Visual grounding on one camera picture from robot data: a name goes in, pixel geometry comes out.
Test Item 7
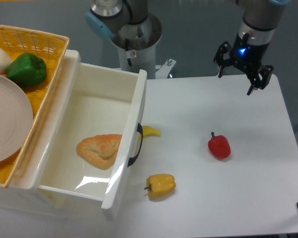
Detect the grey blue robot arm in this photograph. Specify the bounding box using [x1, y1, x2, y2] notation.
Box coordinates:
[85, 0, 289, 95]

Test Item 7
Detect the yellow woven basket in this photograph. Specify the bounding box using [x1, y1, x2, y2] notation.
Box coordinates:
[0, 25, 69, 187]

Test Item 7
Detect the red bell pepper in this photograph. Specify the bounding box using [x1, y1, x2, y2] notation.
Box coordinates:
[208, 131, 231, 160]

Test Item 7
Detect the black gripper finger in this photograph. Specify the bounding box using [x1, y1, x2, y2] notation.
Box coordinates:
[213, 41, 233, 78]
[245, 65, 274, 96]

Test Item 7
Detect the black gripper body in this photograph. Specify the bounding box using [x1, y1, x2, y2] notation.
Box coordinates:
[229, 35, 269, 77]

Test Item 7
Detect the pink ribbed plate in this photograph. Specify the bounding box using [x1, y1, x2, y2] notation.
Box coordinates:
[0, 75, 33, 162]

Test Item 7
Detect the triangle puff pastry bread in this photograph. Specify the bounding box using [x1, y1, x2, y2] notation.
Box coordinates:
[76, 134, 122, 170]

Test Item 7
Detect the yellow banana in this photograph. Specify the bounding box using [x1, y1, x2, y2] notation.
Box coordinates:
[142, 125, 161, 137]

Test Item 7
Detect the yellow bell pepper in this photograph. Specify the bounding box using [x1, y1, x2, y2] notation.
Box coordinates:
[144, 174, 176, 199]

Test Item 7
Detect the open white upper drawer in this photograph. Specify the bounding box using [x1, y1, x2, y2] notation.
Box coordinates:
[38, 63, 147, 220]

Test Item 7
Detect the green bell pepper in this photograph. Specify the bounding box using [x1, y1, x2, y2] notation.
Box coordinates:
[6, 53, 47, 88]

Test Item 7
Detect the black drawer handle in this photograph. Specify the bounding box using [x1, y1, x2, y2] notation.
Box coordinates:
[127, 123, 144, 167]

